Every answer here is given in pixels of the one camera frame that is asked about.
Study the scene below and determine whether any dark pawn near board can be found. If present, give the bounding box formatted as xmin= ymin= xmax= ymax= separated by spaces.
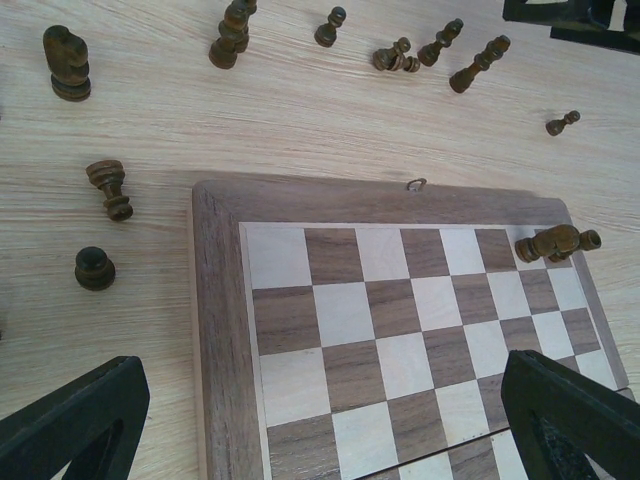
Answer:
xmin=74 ymin=246 xmax=116 ymax=291

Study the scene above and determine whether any dark bishop piece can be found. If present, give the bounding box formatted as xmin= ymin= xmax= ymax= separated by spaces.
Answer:
xmin=545 ymin=110 xmax=581 ymax=136

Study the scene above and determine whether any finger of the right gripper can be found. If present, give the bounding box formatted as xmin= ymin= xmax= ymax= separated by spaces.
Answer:
xmin=550 ymin=1 xmax=639 ymax=55
xmin=502 ymin=0 xmax=590 ymax=23

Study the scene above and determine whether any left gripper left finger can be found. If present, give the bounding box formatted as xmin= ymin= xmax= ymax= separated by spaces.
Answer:
xmin=1 ymin=356 xmax=150 ymax=479

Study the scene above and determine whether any dark rook lying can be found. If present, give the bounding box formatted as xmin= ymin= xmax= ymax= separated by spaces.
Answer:
xmin=85 ymin=160 xmax=133 ymax=221

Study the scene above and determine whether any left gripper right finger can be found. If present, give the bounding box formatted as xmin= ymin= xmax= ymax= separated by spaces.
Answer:
xmin=501 ymin=350 xmax=639 ymax=479

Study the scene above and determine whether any dark knight piece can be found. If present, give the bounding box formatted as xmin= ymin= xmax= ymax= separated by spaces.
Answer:
xmin=514 ymin=224 xmax=580 ymax=263

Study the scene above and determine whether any dark pawn right side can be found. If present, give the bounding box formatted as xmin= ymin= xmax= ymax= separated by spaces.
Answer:
xmin=417 ymin=18 xmax=464 ymax=67

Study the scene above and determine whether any wooden chess board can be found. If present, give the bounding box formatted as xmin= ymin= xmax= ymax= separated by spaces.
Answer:
xmin=189 ymin=176 xmax=629 ymax=479

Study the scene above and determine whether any dark rook piece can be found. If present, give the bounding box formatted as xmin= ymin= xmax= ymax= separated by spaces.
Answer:
xmin=548 ymin=230 xmax=602 ymax=263

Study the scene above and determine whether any dark king piece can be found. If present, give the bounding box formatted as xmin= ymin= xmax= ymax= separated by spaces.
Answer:
xmin=449 ymin=35 xmax=511 ymax=94

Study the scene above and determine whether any dark knight left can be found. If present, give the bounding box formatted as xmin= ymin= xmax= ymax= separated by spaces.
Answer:
xmin=43 ymin=25 xmax=91 ymax=102

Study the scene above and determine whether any dark pawn upright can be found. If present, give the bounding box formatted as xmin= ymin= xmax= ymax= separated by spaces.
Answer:
xmin=314 ymin=6 xmax=347 ymax=48

